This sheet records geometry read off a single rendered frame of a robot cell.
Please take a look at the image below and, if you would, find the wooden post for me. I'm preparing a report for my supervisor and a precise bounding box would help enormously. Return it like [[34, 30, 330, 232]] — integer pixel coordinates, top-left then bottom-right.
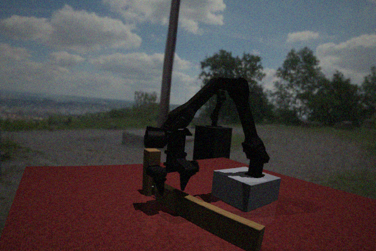
[[142, 148, 161, 196]]

